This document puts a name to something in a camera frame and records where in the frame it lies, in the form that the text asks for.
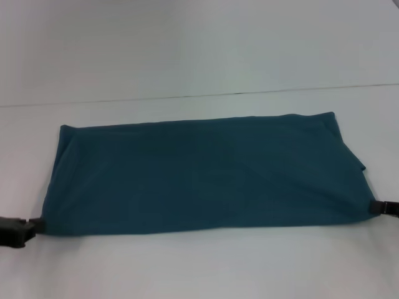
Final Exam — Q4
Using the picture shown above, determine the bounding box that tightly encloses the teal t-shirt with FREE print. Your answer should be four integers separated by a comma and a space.
39, 111, 374, 237

